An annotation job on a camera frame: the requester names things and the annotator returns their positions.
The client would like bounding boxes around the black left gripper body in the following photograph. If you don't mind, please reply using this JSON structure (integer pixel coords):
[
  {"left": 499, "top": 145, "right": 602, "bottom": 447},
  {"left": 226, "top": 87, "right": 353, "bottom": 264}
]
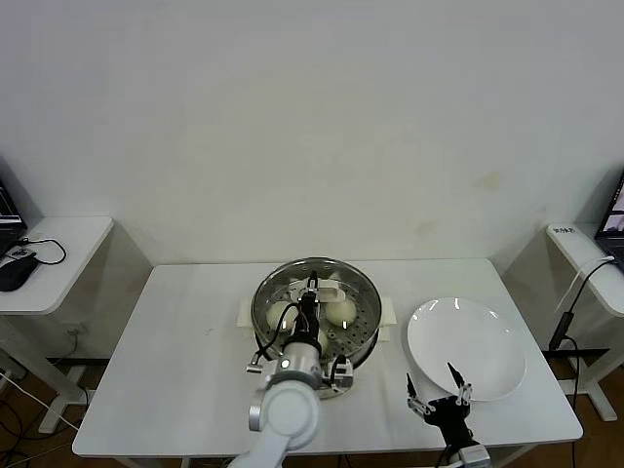
[{"left": 296, "top": 291, "right": 325, "bottom": 340}]

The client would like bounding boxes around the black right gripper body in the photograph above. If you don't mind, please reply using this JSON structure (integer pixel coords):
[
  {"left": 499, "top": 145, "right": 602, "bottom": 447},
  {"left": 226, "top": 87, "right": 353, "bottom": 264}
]
[{"left": 421, "top": 396, "right": 478, "bottom": 449}]

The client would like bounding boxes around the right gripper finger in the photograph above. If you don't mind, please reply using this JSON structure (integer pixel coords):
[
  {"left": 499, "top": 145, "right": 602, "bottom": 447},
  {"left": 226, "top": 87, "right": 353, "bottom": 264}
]
[
  {"left": 406, "top": 372, "right": 438, "bottom": 416},
  {"left": 447, "top": 361, "right": 474, "bottom": 407}
]

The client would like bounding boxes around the glass lid with cream handle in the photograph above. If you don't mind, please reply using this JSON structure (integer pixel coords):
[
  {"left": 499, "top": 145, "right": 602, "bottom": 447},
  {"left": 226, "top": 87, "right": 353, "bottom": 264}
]
[{"left": 252, "top": 257, "right": 382, "bottom": 365}]

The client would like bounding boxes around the black computer mouse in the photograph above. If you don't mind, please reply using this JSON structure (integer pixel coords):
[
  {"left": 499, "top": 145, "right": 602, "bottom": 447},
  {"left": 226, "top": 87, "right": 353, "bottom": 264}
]
[{"left": 0, "top": 255, "right": 39, "bottom": 293}]

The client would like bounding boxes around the perforated steel steamer basket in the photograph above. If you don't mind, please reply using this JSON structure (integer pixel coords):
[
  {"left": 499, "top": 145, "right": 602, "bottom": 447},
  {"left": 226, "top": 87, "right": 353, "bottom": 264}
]
[{"left": 251, "top": 258, "right": 382, "bottom": 376}]

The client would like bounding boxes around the steel steamer pot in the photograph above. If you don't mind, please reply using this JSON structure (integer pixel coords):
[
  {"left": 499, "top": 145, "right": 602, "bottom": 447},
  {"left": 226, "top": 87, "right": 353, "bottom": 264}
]
[{"left": 235, "top": 294, "right": 395, "bottom": 401}]

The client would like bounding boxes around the round white plate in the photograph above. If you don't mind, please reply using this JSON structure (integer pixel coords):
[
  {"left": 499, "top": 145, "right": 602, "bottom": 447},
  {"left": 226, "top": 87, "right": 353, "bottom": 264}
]
[{"left": 407, "top": 296, "right": 527, "bottom": 403}]

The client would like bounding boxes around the black laptop with charger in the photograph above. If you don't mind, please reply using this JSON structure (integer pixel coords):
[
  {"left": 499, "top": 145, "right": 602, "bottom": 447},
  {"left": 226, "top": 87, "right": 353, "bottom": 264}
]
[{"left": 593, "top": 168, "right": 624, "bottom": 272}]

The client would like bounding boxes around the white side table with mouse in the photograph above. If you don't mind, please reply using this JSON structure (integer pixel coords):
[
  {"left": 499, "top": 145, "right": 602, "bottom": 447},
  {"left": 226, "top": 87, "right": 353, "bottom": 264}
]
[{"left": 0, "top": 216, "right": 153, "bottom": 436}]

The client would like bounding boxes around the black laptop beside mouse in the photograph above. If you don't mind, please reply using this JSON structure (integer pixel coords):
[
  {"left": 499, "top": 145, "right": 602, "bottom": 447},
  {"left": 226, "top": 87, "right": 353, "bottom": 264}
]
[{"left": 0, "top": 158, "right": 26, "bottom": 259}]

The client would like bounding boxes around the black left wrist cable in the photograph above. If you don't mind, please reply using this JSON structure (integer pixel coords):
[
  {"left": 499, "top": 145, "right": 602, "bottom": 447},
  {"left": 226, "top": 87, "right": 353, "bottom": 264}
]
[{"left": 246, "top": 301, "right": 306, "bottom": 375}]

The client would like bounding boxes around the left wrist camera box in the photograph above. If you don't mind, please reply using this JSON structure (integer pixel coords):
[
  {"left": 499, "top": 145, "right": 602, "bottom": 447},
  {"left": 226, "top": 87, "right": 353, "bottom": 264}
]
[{"left": 331, "top": 357, "right": 356, "bottom": 393}]

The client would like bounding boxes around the flat white cable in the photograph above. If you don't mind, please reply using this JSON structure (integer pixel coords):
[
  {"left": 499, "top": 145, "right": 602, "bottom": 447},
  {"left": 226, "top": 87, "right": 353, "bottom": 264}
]
[{"left": 555, "top": 255, "right": 616, "bottom": 311}]

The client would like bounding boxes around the thin black looped cable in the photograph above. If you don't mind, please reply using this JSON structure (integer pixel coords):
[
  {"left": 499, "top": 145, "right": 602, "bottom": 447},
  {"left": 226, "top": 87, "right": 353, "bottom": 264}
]
[{"left": 19, "top": 237, "right": 66, "bottom": 267}]

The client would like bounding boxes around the white floor cable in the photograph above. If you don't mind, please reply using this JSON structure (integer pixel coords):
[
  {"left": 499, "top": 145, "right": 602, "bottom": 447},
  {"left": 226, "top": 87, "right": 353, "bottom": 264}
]
[{"left": 0, "top": 372, "right": 79, "bottom": 433}]

